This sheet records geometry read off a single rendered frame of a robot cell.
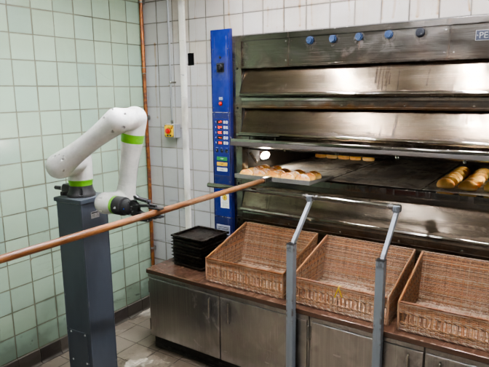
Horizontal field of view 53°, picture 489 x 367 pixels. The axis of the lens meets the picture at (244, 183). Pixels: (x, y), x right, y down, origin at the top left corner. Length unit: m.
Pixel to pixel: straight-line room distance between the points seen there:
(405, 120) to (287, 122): 0.75
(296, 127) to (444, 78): 0.91
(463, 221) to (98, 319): 2.06
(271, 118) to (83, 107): 1.28
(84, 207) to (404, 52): 1.91
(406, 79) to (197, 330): 1.96
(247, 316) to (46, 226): 1.43
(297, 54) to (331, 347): 1.73
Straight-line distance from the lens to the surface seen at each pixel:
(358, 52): 2.99
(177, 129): 3.67
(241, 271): 2.95
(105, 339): 2.99
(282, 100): 3.18
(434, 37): 2.88
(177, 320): 3.35
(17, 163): 3.27
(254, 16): 3.32
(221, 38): 3.42
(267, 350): 2.99
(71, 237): 1.99
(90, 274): 2.78
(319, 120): 3.08
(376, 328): 2.55
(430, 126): 2.86
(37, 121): 3.33
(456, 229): 2.90
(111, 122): 2.35
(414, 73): 2.89
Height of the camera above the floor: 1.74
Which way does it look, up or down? 11 degrees down
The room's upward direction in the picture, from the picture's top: 1 degrees counter-clockwise
